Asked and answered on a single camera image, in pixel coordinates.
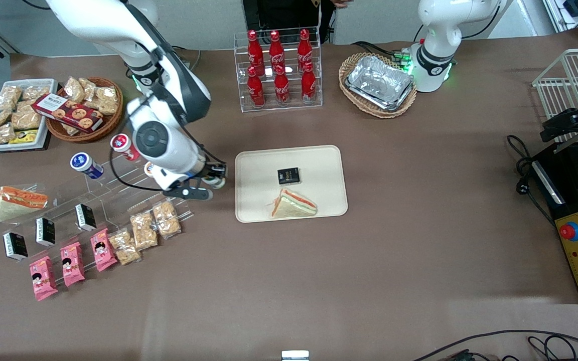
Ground black sealing machine yellow panel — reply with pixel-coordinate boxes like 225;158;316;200
530;140;578;304

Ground grey metal equipment shelf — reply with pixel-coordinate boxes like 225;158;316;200
542;0;578;41

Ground black clamp mount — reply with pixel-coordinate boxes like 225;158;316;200
540;98;578;143

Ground stacked aluminium foil trays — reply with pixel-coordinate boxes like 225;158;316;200
345;55;415;112

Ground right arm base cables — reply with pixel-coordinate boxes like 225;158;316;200
171;46;202;71

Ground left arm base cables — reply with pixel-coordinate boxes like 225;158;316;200
352;41;412;67

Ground small black box gold print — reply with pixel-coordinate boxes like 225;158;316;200
277;167;301;185

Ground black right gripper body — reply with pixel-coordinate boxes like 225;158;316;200
189;160;216;179

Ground red gum bottle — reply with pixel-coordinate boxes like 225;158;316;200
110;133;140;162

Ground yellow snack packet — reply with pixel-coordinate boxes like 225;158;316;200
9;129;39;145

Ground black power cable with plug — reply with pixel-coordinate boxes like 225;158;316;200
507;134;555;226

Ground black cables bundle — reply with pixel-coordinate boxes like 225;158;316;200
412;330;578;361

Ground red cookie box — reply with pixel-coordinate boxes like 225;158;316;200
32;93;104;133

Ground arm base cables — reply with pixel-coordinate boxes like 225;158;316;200
352;41;412;67
171;46;202;71

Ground wrapped triangle sandwich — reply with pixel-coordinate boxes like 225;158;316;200
270;188;318;219
0;186;49;222

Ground beige plastic tray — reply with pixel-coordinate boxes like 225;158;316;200
235;145;348;223

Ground black and white small box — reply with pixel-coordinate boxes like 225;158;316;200
36;217;56;247
3;232;29;261
75;203;97;232

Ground white rectangular snack tray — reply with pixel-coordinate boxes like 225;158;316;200
0;79;58;152

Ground blue gum bottle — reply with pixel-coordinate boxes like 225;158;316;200
70;152;104;180

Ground person in black clothing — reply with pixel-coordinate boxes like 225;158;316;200
244;0;352;45

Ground clear acrylic stepped riser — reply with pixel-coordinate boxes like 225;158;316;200
86;150;194;227
0;173;104;251

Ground light wicker basket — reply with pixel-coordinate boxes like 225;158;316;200
339;53;417;119

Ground white wire basket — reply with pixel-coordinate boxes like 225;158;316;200
532;48;578;143

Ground red cola bottle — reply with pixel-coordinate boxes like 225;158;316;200
247;30;264;76
274;64;290;106
269;31;285;71
247;66;265;108
301;62;317;104
297;29;314;71

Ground clear acrylic bottle rack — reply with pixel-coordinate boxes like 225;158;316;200
234;28;323;113

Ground brown wicker basket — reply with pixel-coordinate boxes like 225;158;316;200
46;77;124;143

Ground pink snack packet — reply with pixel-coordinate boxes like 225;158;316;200
60;242;86;287
29;256;59;301
90;228;118;272

